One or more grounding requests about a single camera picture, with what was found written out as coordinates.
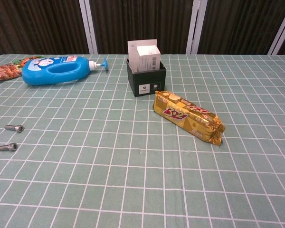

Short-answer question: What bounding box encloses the white carton in box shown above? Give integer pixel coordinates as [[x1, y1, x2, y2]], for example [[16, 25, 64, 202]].
[[127, 38, 157, 72]]

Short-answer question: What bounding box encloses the orange green snack packet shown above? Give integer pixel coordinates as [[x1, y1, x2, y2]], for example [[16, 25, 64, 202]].
[[0, 56, 42, 83]]

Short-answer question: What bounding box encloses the black open cardboard box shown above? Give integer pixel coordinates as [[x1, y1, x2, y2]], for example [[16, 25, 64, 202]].
[[126, 58, 167, 97]]

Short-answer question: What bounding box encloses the small white barcode carton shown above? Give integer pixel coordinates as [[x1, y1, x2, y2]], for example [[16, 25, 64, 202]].
[[136, 45, 162, 72]]

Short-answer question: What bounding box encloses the gold cracker packet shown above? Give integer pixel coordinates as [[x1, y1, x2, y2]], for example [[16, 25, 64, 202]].
[[152, 90, 226, 148]]

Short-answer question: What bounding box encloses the green checked tablecloth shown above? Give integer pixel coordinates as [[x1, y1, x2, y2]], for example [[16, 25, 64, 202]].
[[0, 53, 285, 228]]

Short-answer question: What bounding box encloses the white partition frame post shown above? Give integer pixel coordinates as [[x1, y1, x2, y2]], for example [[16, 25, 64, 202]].
[[267, 0, 285, 56], [78, 0, 98, 55], [185, 0, 207, 55]]

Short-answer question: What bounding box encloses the blue pump detergent bottle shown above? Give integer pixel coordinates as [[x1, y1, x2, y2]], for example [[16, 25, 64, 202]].
[[21, 55, 109, 86]]

